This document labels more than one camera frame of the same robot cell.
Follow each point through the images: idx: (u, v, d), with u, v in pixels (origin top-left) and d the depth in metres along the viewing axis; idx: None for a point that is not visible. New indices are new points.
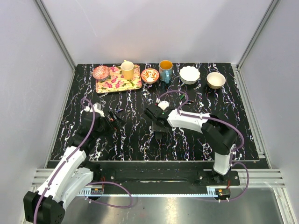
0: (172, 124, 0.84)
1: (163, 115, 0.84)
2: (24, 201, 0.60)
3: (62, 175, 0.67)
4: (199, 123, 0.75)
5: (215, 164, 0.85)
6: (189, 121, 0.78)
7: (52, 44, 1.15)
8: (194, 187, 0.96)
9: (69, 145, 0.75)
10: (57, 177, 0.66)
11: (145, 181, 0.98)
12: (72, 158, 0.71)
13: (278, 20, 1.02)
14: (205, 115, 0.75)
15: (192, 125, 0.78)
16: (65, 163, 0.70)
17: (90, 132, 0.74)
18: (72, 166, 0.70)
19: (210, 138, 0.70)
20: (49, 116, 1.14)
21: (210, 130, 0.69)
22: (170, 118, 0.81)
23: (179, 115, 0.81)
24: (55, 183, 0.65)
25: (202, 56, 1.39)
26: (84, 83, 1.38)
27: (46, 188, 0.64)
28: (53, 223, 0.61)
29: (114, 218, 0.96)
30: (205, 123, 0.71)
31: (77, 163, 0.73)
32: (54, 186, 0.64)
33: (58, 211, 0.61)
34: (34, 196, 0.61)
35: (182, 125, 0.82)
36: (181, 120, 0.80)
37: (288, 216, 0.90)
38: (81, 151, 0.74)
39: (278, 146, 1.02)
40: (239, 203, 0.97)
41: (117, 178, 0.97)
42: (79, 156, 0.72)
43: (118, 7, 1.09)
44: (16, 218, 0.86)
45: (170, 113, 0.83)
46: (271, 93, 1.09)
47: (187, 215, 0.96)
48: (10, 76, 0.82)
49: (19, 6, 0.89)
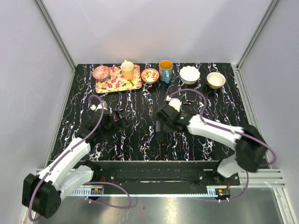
0: (191, 131, 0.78)
1: (182, 122, 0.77)
2: (24, 184, 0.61)
3: (65, 163, 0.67)
4: (231, 138, 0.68)
5: (220, 166, 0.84)
6: (217, 133, 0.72)
7: (51, 44, 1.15)
8: (194, 187, 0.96)
9: (76, 136, 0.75)
10: (59, 164, 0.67)
11: (145, 181, 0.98)
12: (76, 149, 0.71)
13: (278, 20, 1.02)
14: (238, 130, 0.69)
15: (220, 138, 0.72)
16: (70, 152, 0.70)
17: (97, 125, 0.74)
18: (76, 156, 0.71)
19: (241, 156, 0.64)
20: (49, 116, 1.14)
21: (243, 148, 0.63)
22: (192, 126, 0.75)
23: (202, 123, 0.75)
24: (57, 170, 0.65)
25: (202, 56, 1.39)
26: (84, 83, 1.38)
27: (47, 173, 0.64)
28: (48, 211, 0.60)
29: (114, 218, 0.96)
30: (239, 141, 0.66)
31: (80, 155, 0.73)
32: (55, 173, 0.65)
33: (54, 199, 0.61)
34: (34, 179, 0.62)
35: (204, 135, 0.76)
36: (205, 129, 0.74)
37: (288, 216, 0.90)
38: (87, 143, 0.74)
39: (278, 146, 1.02)
40: (240, 203, 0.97)
41: (117, 178, 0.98)
42: (84, 148, 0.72)
43: (117, 6, 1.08)
44: (16, 218, 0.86)
45: (191, 119, 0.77)
46: (271, 93, 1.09)
47: (187, 216, 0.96)
48: (10, 76, 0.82)
49: (20, 6, 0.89)
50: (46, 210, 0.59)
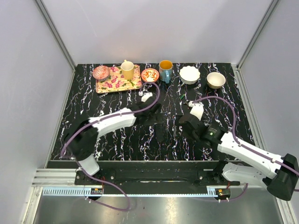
0: (220, 150, 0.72)
1: (214, 139, 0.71)
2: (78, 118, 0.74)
3: (111, 122, 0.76)
4: (269, 166, 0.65)
5: (229, 171, 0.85)
6: (253, 158, 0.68)
7: (52, 44, 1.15)
8: (194, 187, 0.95)
9: (127, 107, 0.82)
10: (108, 120, 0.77)
11: (145, 181, 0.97)
12: (125, 116, 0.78)
13: (278, 20, 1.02)
14: (277, 159, 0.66)
15: (255, 163, 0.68)
16: (118, 115, 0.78)
17: (147, 108, 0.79)
18: (121, 122, 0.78)
19: (278, 186, 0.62)
20: (49, 116, 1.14)
21: (285, 181, 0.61)
22: (225, 146, 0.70)
23: (238, 144, 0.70)
24: (104, 123, 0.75)
25: (202, 56, 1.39)
26: (84, 83, 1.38)
27: (96, 121, 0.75)
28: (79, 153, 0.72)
29: (114, 218, 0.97)
30: (280, 172, 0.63)
31: (124, 123, 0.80)
32: (102, 124, 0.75)
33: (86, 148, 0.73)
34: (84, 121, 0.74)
35: (235, 156, 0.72)
36: (240, 152, 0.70)
37: (288, 216, 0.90)
38: (134, 117, 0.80)
39: (278, 146, 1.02)
40: (239, 203, 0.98)
41: (117, 178, 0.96)
42: (130, 119, 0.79)
43: (118, 7, 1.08)
44: (17, 218, 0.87)
45: (223, 136, 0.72)
46: (271, 93, 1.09)
47: (187, 215, 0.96)
48: (10, 76, 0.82)
49: (20, 6, 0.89)
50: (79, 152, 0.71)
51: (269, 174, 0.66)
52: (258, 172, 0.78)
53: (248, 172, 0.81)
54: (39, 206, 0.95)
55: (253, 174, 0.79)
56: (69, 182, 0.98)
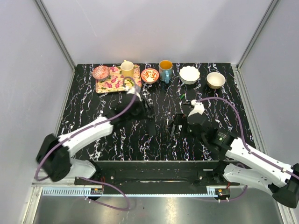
0: (228, 155, 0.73)
1: (224, 145, 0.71)
2: (46, 140, 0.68)
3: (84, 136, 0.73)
4: (279, 176, 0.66)
5: (231, 175, 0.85)
6: (263, 166, 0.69)
7: (51, 44, 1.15)
8: (194, 187, 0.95)
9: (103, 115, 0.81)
10: (79, 134, 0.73)
11: (145, 181, 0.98)
12: (100, 126, 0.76)
13: (278, 19, 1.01)
14: (288, 169, 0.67)
15: (264, 171, 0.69)
16: (93, 127, 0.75)
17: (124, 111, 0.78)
18: (97, 133, 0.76)
19: (286, 195, 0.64)
20: (49, 116, 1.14)
21: (295, 191, 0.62)
22: (236, 153, 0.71)
23: (247, 152, 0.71)
24: (76, 139, 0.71)
25: (202, 56, 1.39)
26: (84, 83, 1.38)
27: (67, 138, 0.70)
28: (56, 173, 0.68)
29: (114, 218, 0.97)
30: (289, 182, 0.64)
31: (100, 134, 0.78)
32: (74, 141, 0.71)
33: (63, 166, 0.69)
34: (53, 140, 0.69)
35: (244, 163, 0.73)
36: (250, 160, 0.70)
37: (288, 216, 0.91)
38: (110, 125, 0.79)
39: (278, 146, 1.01)
40: (239, 203, 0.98)
41: (117, 178, 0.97)
42: (106, 128, 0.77)
43: (117, 7, 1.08)
44: (17, 218, 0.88)
45: (232, 143, 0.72)
46: (271, 93, 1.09)
47: (187, 215, 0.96)
48: (9, 76, 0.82)
49: (19, 6, 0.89)
50: (55, 172, 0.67)
51: (278, 183, 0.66)
52: (262, 178, 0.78)
53: (250, 175, 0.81)
54: (39, 206, 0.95)
55: (258, 179, 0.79)
56: (69, 182, 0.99)
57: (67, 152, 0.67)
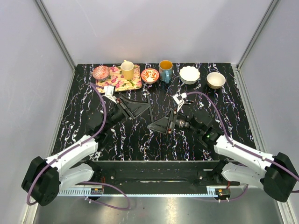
0: (217, 150, 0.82)
1: (210, 141, 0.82)
2: (31, 165, 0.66)
3: (72, 155, 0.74)
4: (259, 164, 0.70)
5: (228, 173, 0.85)
6: (245, 157, 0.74)
7: (51, 44, 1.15)
8: (194, 187, 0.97)
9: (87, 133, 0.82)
10: (67, 155, 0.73)
11: (145, 181, 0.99)
12: (86, 144, 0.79)
13: (278, 20, 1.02)
14: (268, 157, 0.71)
15: (247, 162, 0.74)
16: (79, 146, 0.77)
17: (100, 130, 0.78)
18: (84, 151, 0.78)
19: (269, 184, 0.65)
20: (49, 116, 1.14)
21: (274, 177, 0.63)
22: (220, 146, 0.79)
23: (231, 145, 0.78)
24: (64, 159, 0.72)
25: (202, 56, 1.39)
26: (84, 83, 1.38)
27: (54, 159, 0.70)
28: (46, 198, 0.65)
29: (114, 218, 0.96)
30: (269, 169, 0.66)
31: (88, 151, 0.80)
32: (62, 161, 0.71)
33: (52, 189, 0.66)
34: (40, 164, 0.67)
35: (230, 156, 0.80)
36: (233, 152, 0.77)
37: (288, 217, 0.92)
38: (95, 143, 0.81)
39: (279, 147, 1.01)
40: (239, 203, 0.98)
41: (117, 178, 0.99)
42: (92, 146, 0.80)
43: (117, 7, 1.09)
44: (17, 218, 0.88)
45: (219, 138, 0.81)
46: (271, 92, 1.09)
47: (187, 216, 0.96)
48: (10, 76, 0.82)
49: (19, 6, 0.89)
50: (44, 197, 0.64)
51: (260, 171, 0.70)
52: (256, 173, 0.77)
53: (243, 171, 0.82)
54: (39, 206, 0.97)
55: (252, 174, 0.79)
56: None
57: (56, 174, 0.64)
